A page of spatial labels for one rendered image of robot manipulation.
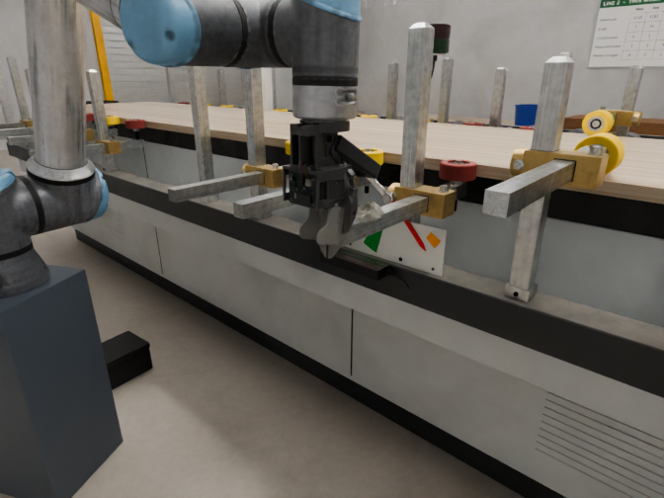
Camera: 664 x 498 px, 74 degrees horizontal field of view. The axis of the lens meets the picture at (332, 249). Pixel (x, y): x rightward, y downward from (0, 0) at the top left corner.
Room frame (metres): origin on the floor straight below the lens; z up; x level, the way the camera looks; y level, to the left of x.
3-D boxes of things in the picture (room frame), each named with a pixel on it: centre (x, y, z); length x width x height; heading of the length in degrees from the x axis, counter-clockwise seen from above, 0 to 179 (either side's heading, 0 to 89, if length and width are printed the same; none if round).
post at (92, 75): (1.91, 0.96, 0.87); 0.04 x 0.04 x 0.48; 48
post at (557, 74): (0.75, -0.35, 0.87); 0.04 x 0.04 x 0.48; 48
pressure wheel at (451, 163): (0.98, -0.28, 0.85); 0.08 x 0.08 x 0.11
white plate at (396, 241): (0.91, -0.13, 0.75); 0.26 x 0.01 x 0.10; 48
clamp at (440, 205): (0.90, -0.18, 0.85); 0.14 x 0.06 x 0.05; 48
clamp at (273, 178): (1.23, 0.19, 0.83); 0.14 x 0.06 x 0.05; 48
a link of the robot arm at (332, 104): (0.65, 0.01, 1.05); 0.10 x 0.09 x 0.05; 48
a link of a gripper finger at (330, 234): (0.64, 0.00, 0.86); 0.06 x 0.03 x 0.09; 138
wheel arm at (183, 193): (1.16, 0.23, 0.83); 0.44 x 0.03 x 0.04; 138
